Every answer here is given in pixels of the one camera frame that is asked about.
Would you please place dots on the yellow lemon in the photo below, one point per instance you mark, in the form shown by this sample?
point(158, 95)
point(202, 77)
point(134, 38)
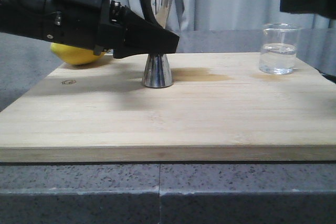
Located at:
point(74, 55)

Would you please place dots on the clear glass beaker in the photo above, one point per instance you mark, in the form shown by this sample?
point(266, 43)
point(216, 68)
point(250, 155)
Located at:
point(279, 48)

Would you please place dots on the silver double-cone jigger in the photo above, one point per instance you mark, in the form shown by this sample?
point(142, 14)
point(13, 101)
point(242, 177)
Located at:
point(157, 73)

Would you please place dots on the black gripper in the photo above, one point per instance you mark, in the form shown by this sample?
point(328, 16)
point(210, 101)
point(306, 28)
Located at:
point(86, 24)

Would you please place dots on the light wooden cutting board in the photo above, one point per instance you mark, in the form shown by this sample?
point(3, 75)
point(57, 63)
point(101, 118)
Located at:
point(219, 108)

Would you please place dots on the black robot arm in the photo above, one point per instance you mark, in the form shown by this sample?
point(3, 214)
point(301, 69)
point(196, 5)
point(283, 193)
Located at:
point(25, 17)

